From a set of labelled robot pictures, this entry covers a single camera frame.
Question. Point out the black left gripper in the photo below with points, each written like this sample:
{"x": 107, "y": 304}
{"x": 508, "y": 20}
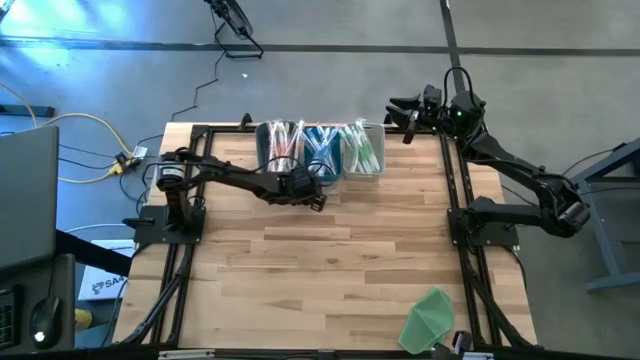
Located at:
{"x": 285, "y": 196}

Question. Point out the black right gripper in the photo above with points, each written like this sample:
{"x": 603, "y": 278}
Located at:
{"x": 436, "y": 117}

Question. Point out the blue toothbrush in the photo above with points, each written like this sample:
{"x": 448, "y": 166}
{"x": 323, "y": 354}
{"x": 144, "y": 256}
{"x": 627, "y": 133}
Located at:
{"x": 319, "y": 152}
{"x": 314, "y": 162}
{"x": 310, "y": 145}
{"x": 332, "y": 142}
{"x": 326, "y": 147}

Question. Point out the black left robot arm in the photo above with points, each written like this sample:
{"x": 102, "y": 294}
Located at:
{"x": 235, "y": 177}

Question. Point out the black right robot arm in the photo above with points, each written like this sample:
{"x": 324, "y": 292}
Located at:
{"x": 510, "y": 167}

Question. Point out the blue plastic bin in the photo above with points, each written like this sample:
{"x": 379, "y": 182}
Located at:
{"x": 337, "y": 172}

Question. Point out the grey plastic bin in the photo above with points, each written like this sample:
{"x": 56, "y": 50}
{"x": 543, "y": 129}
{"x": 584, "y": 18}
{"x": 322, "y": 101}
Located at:
{"x": 261, "y": 150}

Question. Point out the green cloth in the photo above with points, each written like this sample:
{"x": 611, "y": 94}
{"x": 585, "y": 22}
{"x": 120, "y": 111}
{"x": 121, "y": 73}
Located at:
{"x": 427, "y": 320}

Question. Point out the white power adapter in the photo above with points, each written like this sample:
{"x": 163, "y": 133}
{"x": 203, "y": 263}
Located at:
{"x": 140, "y": 151}

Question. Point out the black floor fan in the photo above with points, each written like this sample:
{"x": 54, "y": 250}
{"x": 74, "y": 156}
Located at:
{"x": 235, "y": 20}

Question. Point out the white label strip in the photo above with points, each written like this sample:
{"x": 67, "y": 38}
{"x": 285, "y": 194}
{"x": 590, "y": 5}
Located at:
{"x": 475, "y": 356}
{"x": 185, "y": 354}

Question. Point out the white printed cardboard box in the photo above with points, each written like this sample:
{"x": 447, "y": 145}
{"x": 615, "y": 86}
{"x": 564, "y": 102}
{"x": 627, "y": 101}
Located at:
{"x": 107, "y": 287}

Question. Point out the black desk support bar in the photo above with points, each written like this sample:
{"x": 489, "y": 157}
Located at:
{"x": 90, "y": 252}

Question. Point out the blue-grey metal stand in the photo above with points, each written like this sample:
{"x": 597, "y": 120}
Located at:
{"x": 604, "y": 240}

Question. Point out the small yellow object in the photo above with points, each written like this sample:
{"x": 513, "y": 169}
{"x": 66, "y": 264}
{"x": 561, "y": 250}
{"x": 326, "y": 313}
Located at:
{"x": 83, "y": 320}

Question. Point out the dark desk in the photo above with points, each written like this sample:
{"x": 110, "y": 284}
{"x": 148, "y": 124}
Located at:
{"x": 60, "y": 280}

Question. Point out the grey monitor panel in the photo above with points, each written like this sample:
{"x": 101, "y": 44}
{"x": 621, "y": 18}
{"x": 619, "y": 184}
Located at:
{"x": 27, "y": 200}

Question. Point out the black computer mouse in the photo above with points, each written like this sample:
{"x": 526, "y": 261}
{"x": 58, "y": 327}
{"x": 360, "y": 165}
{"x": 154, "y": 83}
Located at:
{"x": 46, "y": 320}

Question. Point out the black keyboard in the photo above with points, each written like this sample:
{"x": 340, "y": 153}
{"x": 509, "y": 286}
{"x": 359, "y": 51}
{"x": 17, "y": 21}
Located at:
{"x": 7, "y": 320}

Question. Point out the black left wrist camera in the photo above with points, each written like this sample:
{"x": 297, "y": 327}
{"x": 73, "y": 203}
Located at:
{"x": 302, "y": 178}

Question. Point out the black aluminium frame rail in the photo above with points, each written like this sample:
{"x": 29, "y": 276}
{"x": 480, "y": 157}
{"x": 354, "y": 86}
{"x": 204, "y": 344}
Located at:
{"x": 473, "y": 320}
{"x": 375, "y": 354}
{"x": 225, "y": 129}
{"x": 179, "y": 320}

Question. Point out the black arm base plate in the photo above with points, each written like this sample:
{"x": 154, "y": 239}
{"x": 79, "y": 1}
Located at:
{"x": 492, "y": 235}
{"x": 150, "y": 232}

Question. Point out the black diagonal frame strut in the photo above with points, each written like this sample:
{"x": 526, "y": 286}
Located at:
{"x": 491, "y": 302}
{"x": 160, "y": 302}

